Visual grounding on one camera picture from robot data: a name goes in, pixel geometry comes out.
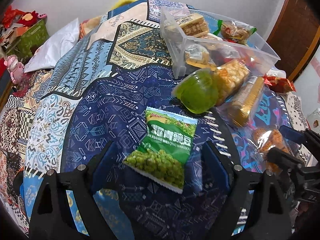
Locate clear bag fried snacks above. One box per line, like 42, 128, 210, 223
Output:
252, 126, 293, 174

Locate red broad bean snack packet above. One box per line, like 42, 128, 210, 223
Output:
264, 75, 296, 93

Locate green pea snack packet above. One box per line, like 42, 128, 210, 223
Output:
123, 107, 197, 194

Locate brown wafer biscuit pack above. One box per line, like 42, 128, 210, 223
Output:
227, 75, 264, 127

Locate blue patchwork bedspread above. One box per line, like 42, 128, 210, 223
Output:
1, 0, 319, 239

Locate clear puffed rice snack pack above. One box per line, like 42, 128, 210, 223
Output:
214, 59, 250, 106

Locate green jelly cup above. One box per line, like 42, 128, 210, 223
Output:
171, 68, 219, 114

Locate brown wooden door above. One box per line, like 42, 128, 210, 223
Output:
267, 0, 319, 81

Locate green-edged clear snack bag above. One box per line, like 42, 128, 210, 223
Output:
213, 20, 257, 45

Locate white pillow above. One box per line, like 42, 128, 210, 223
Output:
24, 18, 80, 73

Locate pink plush pig toy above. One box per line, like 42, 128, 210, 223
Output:
4, 55, 24, 85

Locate clear plastic storage bin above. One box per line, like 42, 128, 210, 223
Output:
160, 7, 280, 78

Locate gold wrapped biscuit pack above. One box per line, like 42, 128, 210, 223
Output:
176, 13, 209, 37

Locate green cardboard box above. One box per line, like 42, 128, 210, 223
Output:
7, 20, 49, 63

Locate yellow round object behind bed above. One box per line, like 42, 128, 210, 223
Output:
111, 0, 136, 10

